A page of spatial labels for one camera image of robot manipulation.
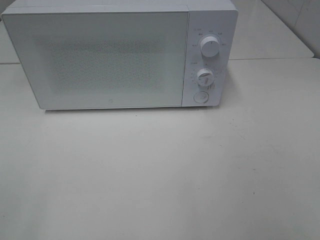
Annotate white microwave oven body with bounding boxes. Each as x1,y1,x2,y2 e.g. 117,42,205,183
1,0,238,109

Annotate round white door button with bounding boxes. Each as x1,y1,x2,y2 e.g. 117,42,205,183
193,91,209,104

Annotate white adjacent table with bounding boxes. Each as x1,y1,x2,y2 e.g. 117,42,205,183
229,0,314,60

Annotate white microwave knob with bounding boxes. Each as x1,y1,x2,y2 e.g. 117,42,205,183
195,68,215,87
200,35,221,58

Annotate white microwave door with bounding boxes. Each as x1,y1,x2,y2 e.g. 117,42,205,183
3,12,188,110

